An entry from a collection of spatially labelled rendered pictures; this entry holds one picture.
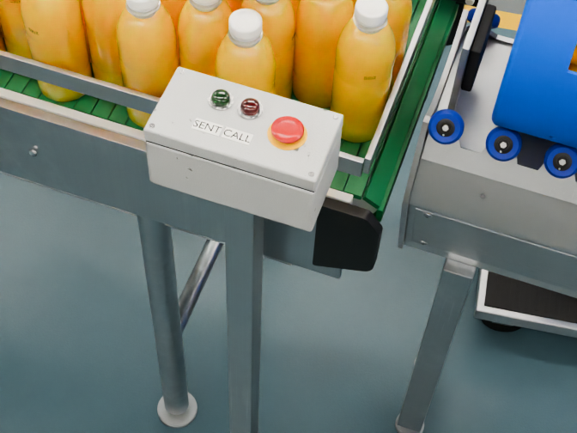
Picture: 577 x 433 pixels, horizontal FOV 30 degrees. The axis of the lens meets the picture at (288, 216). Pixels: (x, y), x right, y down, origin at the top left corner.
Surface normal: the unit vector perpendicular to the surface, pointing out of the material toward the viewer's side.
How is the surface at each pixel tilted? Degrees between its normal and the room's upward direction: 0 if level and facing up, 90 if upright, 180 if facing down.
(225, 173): 90
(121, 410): 0
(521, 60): 70
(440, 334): 90
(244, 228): 90
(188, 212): 90
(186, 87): 0
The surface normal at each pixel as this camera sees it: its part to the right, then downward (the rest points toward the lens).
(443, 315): -0.33, 0.77
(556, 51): -0.28, 0.42
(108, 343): 0.04, -0.56
